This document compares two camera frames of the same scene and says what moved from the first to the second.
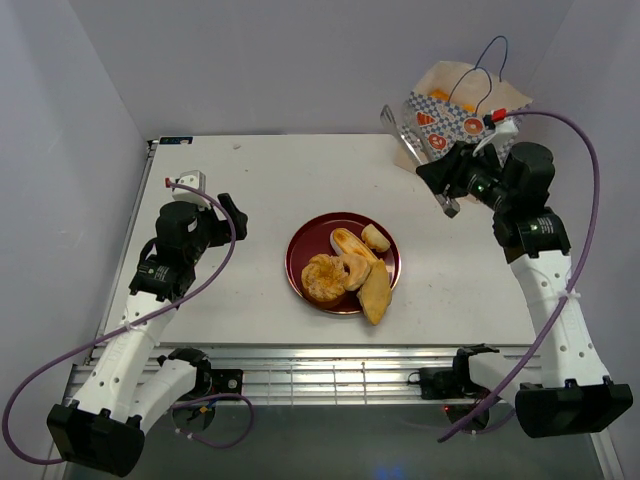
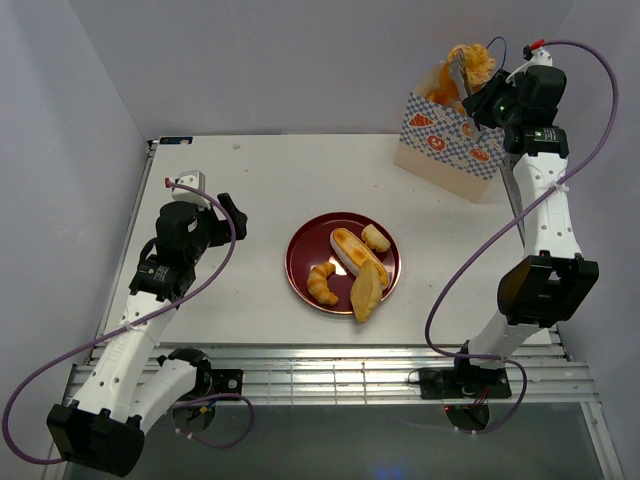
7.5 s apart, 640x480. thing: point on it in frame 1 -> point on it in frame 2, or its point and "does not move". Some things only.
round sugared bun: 323,277 -> 474,62
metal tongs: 420,150 -> 463,81
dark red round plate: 314,238 does not move
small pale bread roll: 375,239 does not move
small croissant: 359,270 -> 318,285
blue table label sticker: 175,140 does not move
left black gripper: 222,227 does not move
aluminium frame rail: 312,374 does not move
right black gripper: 452,166 -> 479,101
